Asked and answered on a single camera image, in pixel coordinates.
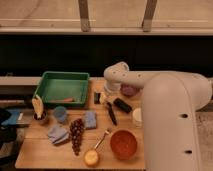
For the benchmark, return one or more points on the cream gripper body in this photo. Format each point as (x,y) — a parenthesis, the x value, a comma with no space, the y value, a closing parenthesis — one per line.
(103,98)

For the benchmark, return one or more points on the black dish brush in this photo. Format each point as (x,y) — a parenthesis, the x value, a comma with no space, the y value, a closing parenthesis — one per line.
(108,106)

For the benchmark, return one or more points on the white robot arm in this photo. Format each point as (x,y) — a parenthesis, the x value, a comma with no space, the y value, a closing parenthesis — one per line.
(169,103)

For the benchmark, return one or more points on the purple bowl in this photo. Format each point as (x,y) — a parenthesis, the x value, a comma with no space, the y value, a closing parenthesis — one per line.
(128,90)

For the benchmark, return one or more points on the red bowl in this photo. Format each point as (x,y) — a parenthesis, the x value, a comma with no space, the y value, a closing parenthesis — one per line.
(123,144)

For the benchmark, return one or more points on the black rectangular block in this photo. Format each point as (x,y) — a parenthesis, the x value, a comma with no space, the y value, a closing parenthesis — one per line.
(122,105)

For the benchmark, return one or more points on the blue sponge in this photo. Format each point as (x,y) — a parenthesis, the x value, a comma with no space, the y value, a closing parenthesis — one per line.
(90,120)

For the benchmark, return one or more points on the orange carrot in tray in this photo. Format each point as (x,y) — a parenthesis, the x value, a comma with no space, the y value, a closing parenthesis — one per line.
(66,100)

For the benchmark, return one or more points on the white paper cup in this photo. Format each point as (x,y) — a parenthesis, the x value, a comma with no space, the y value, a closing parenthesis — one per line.
(137,117)

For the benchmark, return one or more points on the dark red grape bunch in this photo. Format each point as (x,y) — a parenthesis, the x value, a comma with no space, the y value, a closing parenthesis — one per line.
(76,130)

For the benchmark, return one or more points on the blue plastic cup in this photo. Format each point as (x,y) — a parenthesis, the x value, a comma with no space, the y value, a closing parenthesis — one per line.
(60,113)

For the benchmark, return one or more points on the green plastic tray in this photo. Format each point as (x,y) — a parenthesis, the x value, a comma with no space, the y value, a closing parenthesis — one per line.
(60,85)

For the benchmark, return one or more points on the blue folded cloth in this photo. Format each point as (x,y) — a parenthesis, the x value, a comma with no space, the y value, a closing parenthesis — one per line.
(57,134)

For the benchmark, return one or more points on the brown small cup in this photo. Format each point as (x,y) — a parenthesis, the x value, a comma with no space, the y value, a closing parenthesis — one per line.
(41,120)

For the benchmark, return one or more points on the yellow apple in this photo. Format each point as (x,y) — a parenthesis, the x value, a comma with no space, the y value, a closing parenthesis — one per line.
(91,158)

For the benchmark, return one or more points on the blue device at left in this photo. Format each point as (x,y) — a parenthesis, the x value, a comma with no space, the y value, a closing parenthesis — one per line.
(16,117)

